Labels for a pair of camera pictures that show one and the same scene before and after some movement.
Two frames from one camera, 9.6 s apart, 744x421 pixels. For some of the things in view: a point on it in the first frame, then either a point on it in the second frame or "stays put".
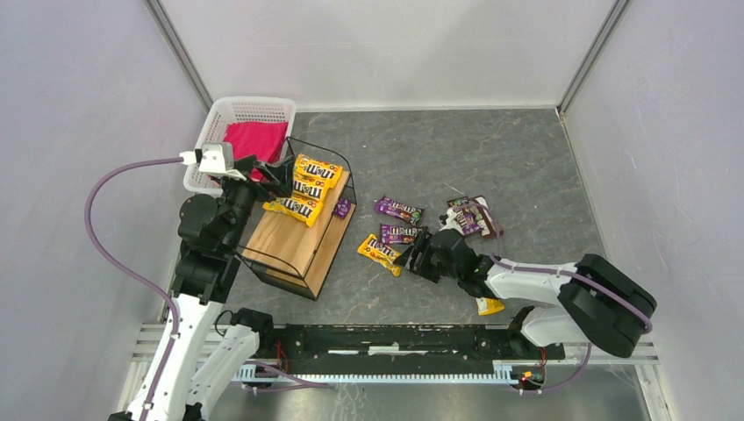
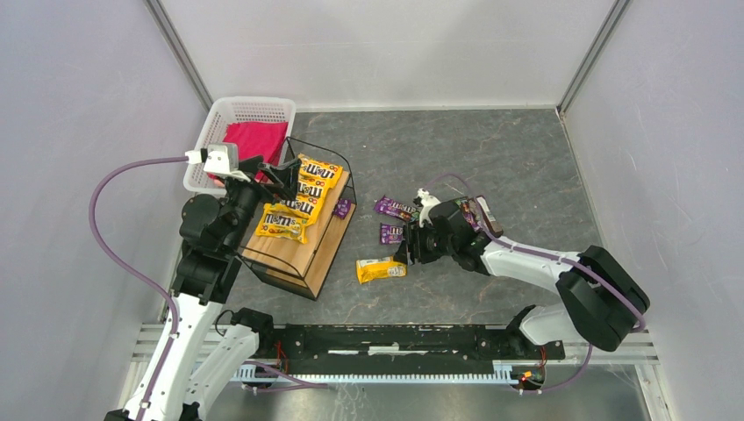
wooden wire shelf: (289, 254) stays put
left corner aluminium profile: (160, 17) stays put
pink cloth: (259, 140) stays put
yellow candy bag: (381, 253) -> (280, 222)
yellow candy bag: (486, 305) -> (378, 267)
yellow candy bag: (302, 209) stays put
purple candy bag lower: (397, 234) stays put
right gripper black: (426, 259) -> (418, 241)
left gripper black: (260, 182) stays put
